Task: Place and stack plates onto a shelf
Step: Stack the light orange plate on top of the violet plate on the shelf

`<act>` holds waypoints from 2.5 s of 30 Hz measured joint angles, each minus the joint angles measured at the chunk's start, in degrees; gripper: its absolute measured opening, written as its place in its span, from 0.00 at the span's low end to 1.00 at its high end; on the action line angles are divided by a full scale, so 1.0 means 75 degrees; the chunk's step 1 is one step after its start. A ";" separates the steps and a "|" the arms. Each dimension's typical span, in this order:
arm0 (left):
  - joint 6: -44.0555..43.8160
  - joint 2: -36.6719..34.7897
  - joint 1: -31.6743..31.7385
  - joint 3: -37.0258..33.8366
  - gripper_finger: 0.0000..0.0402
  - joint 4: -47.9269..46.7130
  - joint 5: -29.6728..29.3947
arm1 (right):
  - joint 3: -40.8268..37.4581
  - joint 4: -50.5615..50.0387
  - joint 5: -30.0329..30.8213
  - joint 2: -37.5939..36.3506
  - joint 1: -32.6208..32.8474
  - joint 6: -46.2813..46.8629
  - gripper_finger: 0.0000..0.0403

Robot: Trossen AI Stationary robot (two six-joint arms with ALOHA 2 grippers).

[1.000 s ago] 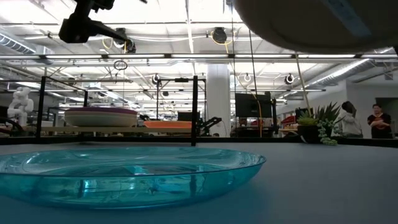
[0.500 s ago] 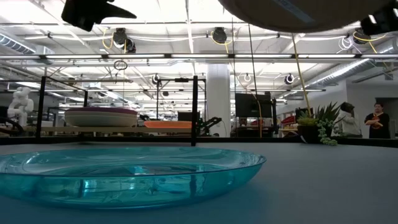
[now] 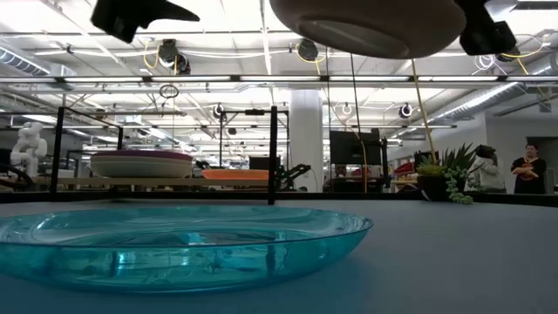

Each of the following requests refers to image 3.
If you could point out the long ceiling light strip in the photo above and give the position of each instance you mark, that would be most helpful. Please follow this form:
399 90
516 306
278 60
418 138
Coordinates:
279 79

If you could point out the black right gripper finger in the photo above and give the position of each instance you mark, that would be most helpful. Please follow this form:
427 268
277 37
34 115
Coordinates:
473 11

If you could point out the opaque salmon plate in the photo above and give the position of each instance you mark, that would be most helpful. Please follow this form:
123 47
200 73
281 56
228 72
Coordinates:
370 26

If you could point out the clear orange plate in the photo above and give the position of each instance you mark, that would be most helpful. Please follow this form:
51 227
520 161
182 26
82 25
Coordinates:
235 174

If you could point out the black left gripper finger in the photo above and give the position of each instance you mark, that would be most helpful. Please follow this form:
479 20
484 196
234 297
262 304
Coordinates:
174 12

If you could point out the cream white plate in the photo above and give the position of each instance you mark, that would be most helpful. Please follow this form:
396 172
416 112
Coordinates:
141 168

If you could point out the person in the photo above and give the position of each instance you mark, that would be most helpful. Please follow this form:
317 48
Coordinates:
529 174
490 174

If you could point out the white humanoid robot figure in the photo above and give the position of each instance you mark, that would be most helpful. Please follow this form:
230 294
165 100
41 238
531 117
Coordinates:
28 148

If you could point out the succulent plant in black pot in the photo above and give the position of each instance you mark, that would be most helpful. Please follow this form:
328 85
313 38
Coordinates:
440 181

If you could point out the clear teal plate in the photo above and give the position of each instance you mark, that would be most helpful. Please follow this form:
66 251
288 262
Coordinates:
174 248

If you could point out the white building column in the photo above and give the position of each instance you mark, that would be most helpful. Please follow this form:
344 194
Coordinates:
306 139

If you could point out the black monitor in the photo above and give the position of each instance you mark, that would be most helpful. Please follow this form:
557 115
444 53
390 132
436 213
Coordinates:
353 148

